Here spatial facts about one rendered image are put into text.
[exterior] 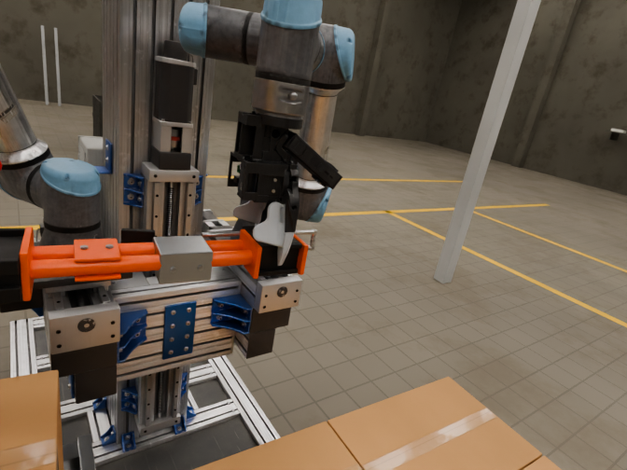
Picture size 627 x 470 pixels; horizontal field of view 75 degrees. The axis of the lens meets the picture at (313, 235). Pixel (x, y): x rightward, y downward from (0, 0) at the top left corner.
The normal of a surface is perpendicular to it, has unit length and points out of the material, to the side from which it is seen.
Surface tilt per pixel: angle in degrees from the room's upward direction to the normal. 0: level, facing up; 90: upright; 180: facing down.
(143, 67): 90
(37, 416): 0
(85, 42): 90
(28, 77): 90
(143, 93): 90
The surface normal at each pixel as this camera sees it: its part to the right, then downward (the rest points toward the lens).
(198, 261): 0.48, 0.37
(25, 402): 0.17, -0.92
